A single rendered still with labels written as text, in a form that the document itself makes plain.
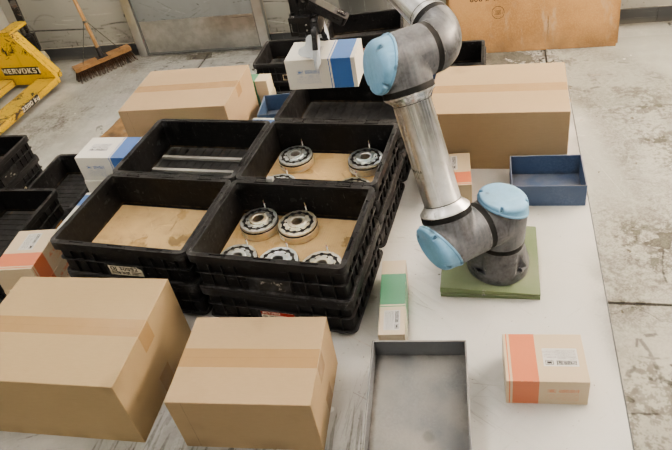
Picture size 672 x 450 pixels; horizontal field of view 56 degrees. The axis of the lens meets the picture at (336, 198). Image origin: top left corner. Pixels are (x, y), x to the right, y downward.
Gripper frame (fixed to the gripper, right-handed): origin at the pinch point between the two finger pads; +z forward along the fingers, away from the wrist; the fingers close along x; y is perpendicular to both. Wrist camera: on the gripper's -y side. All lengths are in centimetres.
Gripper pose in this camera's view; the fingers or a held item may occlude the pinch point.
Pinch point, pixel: (324, 58)
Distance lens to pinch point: 183.5
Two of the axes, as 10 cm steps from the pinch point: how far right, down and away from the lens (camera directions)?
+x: -1.9, 6.2, -7.6
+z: 1.6, 7.8, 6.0
